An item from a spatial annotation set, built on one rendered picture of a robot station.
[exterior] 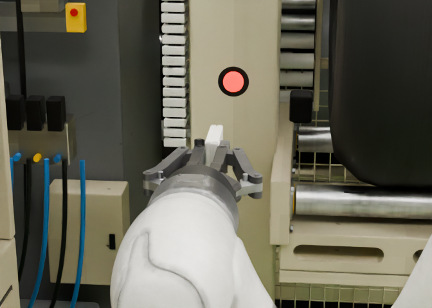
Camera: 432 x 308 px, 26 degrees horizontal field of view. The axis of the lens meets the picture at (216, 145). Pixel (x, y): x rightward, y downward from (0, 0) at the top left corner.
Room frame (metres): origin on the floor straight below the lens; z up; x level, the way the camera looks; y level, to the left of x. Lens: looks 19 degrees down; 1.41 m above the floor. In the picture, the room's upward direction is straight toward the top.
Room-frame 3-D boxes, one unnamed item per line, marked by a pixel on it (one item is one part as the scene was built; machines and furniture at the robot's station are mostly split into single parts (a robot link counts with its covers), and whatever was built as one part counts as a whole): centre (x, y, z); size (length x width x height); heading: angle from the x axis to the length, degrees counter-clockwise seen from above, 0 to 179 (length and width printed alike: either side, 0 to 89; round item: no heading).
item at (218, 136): (1.04, 0.00, 1.06); 0.07 x 0.01 x 0.03; 175
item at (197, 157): (0.96, 0.02, 1.06); 0.11 x 0.01 x 0.04; 176
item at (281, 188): (1.41, -0.11, 0.90); 0.40 x 0.03 x 0.10; 175
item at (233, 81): (1.34, -0.03, 1.06); 0.03 x 0.02 x 0.03; 85
